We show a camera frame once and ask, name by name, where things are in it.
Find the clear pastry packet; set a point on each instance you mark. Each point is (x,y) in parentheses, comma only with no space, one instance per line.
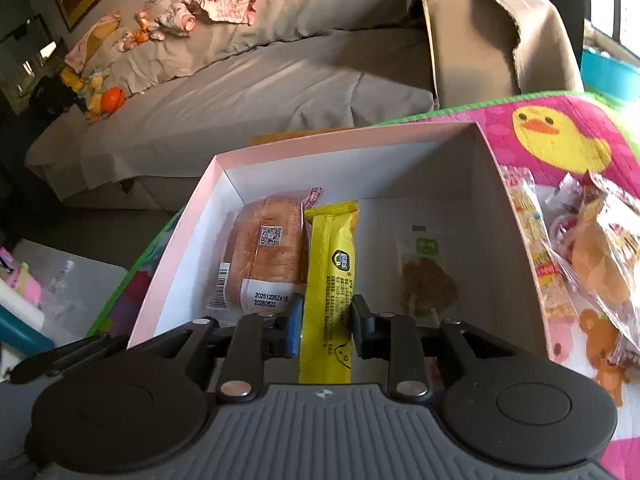
(600,260)

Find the bread packet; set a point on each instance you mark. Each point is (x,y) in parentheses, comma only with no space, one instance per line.
(270,260)

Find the dark cabinet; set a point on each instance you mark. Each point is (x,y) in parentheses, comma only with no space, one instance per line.
(25,60)

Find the teal container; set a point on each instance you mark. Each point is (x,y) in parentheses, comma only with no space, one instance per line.
(20,332)

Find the window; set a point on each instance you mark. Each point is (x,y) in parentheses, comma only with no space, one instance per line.
(625,0)

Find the pink cloth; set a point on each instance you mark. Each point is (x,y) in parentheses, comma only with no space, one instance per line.
(92,40)

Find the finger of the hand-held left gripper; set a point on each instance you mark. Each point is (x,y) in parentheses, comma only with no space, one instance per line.
(60,360)

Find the grey sofa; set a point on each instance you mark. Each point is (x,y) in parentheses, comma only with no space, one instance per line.
(250,90)

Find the printed duck blanket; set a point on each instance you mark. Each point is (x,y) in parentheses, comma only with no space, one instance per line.
(550,130)

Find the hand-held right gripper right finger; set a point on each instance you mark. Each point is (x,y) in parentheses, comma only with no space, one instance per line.
(359,327)

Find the orange toy ball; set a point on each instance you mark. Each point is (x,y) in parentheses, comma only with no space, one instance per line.
(112,100)

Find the grey draped cloth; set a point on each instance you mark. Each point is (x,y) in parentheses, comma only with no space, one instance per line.
(530,25)

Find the yellow toy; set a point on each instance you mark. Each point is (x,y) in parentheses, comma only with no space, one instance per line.
(77,82)

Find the pink plastic item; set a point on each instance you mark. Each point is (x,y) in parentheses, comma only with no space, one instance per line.
(22,280)

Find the white baby garment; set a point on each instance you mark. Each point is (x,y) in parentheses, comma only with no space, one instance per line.
(172,17)

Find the striped cracker packet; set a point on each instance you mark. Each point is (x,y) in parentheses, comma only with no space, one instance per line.
(537,240)

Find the small doll toys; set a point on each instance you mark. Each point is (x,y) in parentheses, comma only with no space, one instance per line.
(132,35)

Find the teal lidded bucket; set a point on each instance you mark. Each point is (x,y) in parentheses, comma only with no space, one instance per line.
(610,75)

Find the pink cardboard box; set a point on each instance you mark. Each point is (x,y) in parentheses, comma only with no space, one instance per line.
(425,175)

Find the yellow snack bar packet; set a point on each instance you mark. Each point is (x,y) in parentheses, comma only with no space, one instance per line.
(330,260)

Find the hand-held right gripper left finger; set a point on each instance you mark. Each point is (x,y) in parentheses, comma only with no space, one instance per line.
(295,327)

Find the clear lollipop packet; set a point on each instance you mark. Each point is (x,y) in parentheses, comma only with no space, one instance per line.
(427,285)

